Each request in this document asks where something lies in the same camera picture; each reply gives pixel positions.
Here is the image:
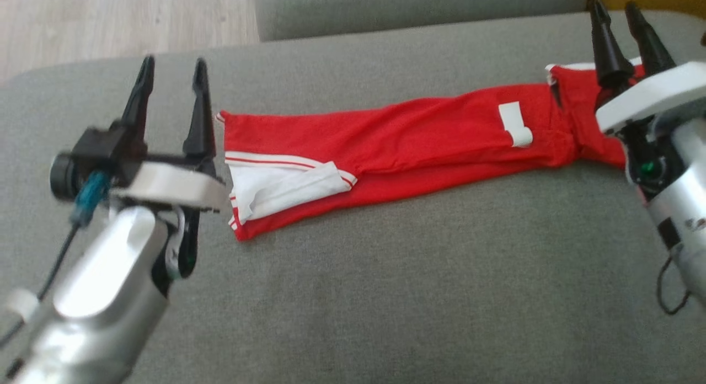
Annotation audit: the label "teal cable connector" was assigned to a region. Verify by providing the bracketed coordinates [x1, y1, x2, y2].
[71, 172, 111, 227]

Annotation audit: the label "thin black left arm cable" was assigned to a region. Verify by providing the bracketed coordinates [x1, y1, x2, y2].
[0, 221, 81, 349]

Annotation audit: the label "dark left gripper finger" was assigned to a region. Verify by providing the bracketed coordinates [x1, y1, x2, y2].
[119, 56, 155, 153]
[183, 58, 217, 175]

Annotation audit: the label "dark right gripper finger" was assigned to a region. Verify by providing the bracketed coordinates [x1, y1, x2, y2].
[591, 0, 635, 89]
[626, 2, 676, 76]

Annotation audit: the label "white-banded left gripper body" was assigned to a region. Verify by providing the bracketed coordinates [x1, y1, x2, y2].
[110, 155, 228, 212]

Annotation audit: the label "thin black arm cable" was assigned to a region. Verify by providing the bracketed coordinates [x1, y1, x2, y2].
[655, 256, 691, 316]
[0, 221, 81, 349]

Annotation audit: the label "grey fabric sofa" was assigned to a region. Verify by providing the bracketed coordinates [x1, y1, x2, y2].
[0, 0, 706, 384]

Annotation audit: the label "red basketball jersey white sleeves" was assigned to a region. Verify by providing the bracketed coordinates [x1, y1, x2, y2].
[215, 83, 580, 242]

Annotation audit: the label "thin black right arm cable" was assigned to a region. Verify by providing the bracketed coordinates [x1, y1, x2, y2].
[655, 256, 691, 316]

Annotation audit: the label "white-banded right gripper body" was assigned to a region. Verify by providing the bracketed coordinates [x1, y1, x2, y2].
[596, 61, 706, 135]

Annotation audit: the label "red shorts white stripe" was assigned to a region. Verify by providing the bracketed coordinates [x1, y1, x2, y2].
[545, 57, 646, 169]

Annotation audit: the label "white cable clip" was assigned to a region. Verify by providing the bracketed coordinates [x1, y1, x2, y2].
[4, 289, 40, 323]

